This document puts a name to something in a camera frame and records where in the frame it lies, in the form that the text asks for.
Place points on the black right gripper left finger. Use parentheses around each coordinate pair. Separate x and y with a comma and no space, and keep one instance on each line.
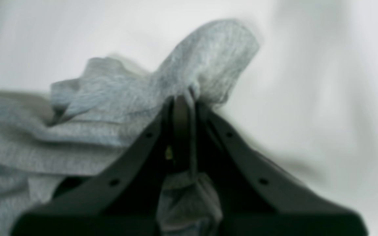
(123,199)

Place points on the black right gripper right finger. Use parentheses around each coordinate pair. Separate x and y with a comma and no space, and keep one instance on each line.
(259,198)

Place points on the grey T-shirt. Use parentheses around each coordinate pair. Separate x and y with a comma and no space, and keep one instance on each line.
(88,122)

